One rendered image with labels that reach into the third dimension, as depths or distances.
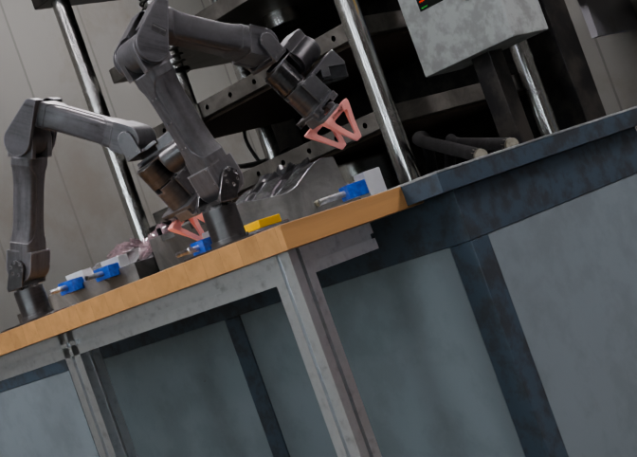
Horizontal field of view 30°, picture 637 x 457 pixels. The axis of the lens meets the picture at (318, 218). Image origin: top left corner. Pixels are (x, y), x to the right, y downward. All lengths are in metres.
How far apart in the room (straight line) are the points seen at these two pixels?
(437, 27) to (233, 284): 1.37
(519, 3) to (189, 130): 1.19
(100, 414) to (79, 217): 2.92
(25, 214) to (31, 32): 2.81
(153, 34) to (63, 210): 2.98
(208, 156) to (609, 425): 0.85
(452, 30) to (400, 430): 1.20
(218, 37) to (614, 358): 0.93
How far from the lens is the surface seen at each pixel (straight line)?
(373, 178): 2.27
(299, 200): 2.59
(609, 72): 5.32
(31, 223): 2.50
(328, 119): 2.22
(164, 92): 2.09
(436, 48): 3.10
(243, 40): 2.21
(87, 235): 5.07
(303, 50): 2.29
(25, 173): 2.49
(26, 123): 2.46
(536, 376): 2.06
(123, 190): 3.93
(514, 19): 2.98
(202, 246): 2.35
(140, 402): 2.81
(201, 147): 2.09
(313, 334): 1.80
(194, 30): 2.17
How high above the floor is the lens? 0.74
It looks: 1 degrees up
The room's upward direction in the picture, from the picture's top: 20 degrees counter-clockwise
